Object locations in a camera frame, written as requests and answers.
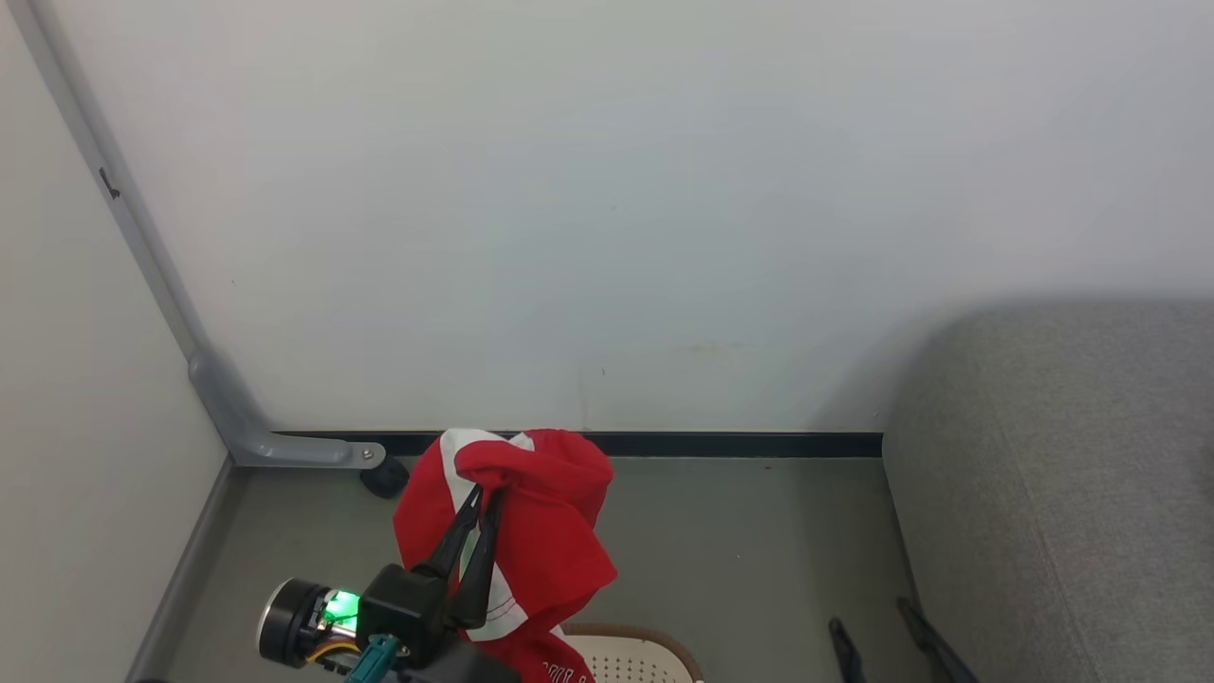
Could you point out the black baseboard strip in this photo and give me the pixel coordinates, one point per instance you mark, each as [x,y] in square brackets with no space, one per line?
[711,444]

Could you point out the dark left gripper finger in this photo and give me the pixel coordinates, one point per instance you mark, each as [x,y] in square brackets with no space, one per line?
[482,569]
[450,536]

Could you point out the red basketball jersey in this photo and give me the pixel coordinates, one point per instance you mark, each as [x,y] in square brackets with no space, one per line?
[550,541]

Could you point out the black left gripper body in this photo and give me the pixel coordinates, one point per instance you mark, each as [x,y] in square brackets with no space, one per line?
[403,607]

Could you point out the grey fabric sofa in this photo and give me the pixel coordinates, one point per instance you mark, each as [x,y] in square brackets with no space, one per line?
[1062,493]

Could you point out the beige perforated laundry basket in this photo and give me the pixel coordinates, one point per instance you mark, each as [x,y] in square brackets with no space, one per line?
[635,659]

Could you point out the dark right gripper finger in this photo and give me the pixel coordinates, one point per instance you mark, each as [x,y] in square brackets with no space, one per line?
[934,650]
[847,659]

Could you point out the grey metal frame post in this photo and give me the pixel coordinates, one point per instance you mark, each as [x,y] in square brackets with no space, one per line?
[218,394]

